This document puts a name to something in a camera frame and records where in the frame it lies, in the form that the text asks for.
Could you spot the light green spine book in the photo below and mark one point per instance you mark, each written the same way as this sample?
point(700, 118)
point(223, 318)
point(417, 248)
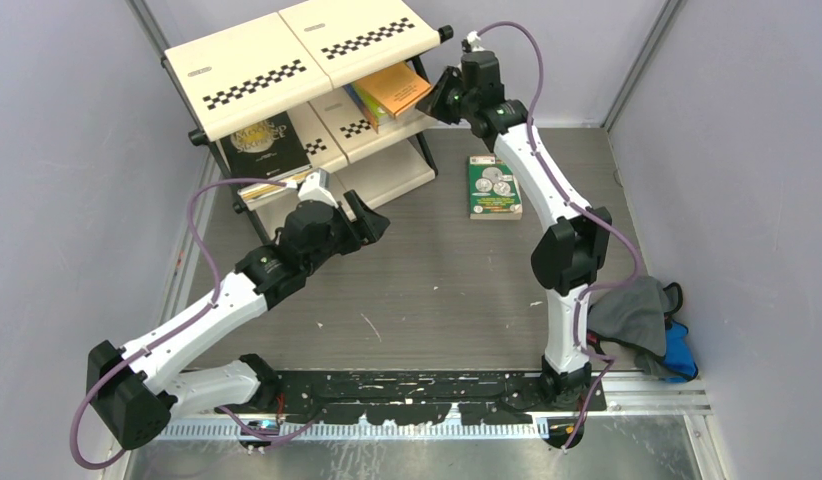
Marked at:
point(384, 116)

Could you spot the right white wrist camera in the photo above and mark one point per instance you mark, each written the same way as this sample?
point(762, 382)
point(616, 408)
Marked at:
point(472, 43)

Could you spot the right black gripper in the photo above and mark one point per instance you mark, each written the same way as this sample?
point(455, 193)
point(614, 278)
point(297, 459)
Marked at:
point(431, 104)

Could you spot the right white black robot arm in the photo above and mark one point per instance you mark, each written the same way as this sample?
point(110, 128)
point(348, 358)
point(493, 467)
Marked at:
point(573, 246)

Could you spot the dark green spine book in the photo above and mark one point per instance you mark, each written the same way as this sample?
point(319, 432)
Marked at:
point(493, 190)

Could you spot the grey cloth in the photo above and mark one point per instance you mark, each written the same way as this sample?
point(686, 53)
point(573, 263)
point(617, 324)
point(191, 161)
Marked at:
point(637, 317)

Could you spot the cream three-tier shelf rack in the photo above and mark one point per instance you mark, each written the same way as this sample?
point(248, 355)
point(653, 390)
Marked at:
point(297, 60)

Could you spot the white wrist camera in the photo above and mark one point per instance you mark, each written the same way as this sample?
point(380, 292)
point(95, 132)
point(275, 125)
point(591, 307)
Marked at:
point(314, 187)
point(472, 43)

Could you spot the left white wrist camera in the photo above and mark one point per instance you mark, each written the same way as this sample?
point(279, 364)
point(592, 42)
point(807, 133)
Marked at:
point(314, 187)

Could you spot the black Moon Sixpence book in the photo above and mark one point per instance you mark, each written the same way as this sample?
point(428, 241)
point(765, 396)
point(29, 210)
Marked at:
point(270, 149)

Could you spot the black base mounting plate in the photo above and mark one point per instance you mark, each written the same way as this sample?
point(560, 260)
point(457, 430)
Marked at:
point(415, 405)

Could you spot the aluminium rail frame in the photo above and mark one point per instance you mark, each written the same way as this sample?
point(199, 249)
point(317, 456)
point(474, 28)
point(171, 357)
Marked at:
point(651, 429)

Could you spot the yellow book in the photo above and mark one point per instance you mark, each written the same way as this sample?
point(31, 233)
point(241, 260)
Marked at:
point(258, 195)

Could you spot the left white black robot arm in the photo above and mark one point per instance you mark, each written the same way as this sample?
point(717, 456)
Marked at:
point(137, 389)

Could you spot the orange spine book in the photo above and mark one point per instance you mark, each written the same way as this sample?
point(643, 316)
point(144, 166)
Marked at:
point(396, 88)

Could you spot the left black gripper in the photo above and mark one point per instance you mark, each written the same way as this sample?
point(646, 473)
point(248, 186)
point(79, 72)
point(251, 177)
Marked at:
point(368, 225)

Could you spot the blue cloth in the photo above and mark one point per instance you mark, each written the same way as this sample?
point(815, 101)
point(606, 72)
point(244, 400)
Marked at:
point(678, 359)

